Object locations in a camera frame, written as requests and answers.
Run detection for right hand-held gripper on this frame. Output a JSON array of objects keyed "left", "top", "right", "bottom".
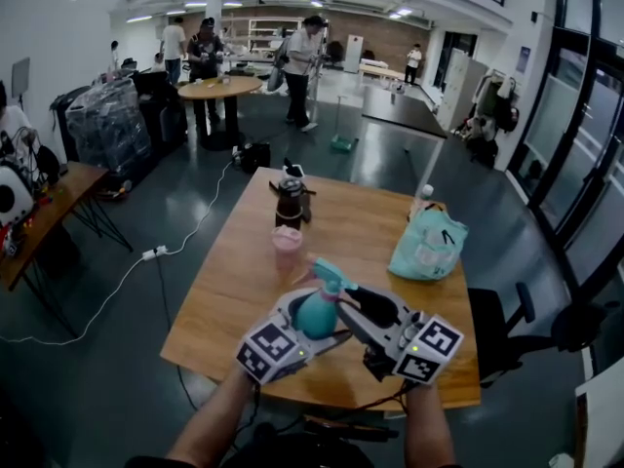
[{"left": 334, "top": 282, "right": 464, "bottom": 385}]

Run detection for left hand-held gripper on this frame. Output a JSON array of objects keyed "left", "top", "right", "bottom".
[{"left": 236, "top": 287, "right": 356, "bottom": 385}]

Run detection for teal and pink spray nozzle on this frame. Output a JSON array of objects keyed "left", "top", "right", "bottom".
[{"left": 297, "top": 255, "right": 360, "bottom": 306}]

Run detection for person's right forearm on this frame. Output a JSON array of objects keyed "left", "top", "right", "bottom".
[{"left": 404, "top": 380, "right": 457, "bottom": 468}]

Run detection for person's left forearm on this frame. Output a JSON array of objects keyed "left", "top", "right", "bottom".
[{"left": 168, "top": 366, "right": 257, "bottom": 468}]

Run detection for dark brown water bottle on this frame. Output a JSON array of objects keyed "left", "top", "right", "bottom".
[{"left": 267, "top": 175, "right": 317, "bottom": 231}]

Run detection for clear bottle with white lid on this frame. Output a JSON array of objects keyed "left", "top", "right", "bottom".
[{"left": 413, "top": 183, "right": 435, "bottom": 214}]

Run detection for pink plastic cup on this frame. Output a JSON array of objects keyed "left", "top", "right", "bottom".
[{"left": 271, "top": 225, "right": 304, "bottom": 270}]

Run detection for teal plastic bag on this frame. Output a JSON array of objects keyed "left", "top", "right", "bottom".
[{"left": 388, "top": 203, "right": 469, "bottom": 282}]

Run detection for black office chair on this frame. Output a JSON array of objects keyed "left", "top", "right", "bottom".
[{"left": 467, "top": 280, "right": 615, "bottom": 389}]

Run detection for person's dark clothing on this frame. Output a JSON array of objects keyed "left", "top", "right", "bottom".
[{"left": 124, "top": 431, "right": 464, "bottom": 468}]

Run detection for black bag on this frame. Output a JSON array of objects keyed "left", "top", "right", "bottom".
[{"left": 241, "top": 141, "right": 272, "bottom": 174}]

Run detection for large black table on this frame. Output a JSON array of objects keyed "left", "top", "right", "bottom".
[{"left": 361, "top": 85, "right": 449, "bottom": 184}]

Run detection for coat rack with clothes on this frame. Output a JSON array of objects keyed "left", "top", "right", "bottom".
[{"left": 460, "top": 68, "right": 521, "bottom": 168}]

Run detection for white desk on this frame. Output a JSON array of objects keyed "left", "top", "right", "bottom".
[{"left": 573, "top": 363, "right": 624, "bottom": 468}]

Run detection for white locker cabinet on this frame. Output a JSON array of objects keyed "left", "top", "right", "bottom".
[{"left": 436, "top": 48, "right": 484, "bottom": 131}]

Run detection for light wooden table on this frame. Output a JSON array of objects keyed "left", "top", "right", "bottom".
[{"left": 358, "top": 63, "right": 406, "bottom": 85}]

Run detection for round wooden table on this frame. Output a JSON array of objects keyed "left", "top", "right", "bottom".
[{"left": 177, "top": 75, "right": 263, "bottom": 150}]

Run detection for black cabinet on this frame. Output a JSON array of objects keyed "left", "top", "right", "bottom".
[{"left": 131, "top": 70, "right": 189, "bottom": 158}]

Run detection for tall white appliance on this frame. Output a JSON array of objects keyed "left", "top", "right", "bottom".
[{"left": 343, "top": 34, "right": 365, "bottom": 75}]

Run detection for wooden desk with black legs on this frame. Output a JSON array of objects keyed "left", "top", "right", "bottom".
[{"left": 0, "top": 161, "right": 134, "bottom": 338}]

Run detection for plastic-wrapped black stack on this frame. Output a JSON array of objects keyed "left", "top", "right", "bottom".
[{"left": 65, "top": 78, "right": 152, "bottom": 173}]

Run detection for black framed glass doors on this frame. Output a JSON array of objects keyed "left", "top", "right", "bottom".
[{"left": 506, "top": 0, "right": 624, "bottom": 301}]

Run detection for white shelving unit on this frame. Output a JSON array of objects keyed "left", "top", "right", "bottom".
[{"left": 248, "top": 16, "right": 306, "bottom": 58}]

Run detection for small black pouch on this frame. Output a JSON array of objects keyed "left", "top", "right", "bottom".
[{"left": 36, "top": 143, "right": 62, "bottom": 185}]

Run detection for white case with black circle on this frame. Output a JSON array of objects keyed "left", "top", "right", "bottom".
[{"left": 0, "top": 166, "right": 35, "bottom": 226}]

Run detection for grey panel on stand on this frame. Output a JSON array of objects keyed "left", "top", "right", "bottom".
[{"left": 12, "top": 57, "right": 31, "bottom": 99}]

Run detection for black floor cable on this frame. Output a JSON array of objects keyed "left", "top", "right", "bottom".
[{"left": 155, "top": 258, "right": 201, "bottom": 411}]

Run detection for white power cable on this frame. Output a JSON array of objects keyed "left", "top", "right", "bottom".
[{"left": 0, "top": 161, "right": 235, "bottom": 346}]

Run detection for green dustpan with handle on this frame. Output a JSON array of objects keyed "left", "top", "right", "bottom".
[{"left": 330, "top": 95, "right": 355, "bottom": 154}]

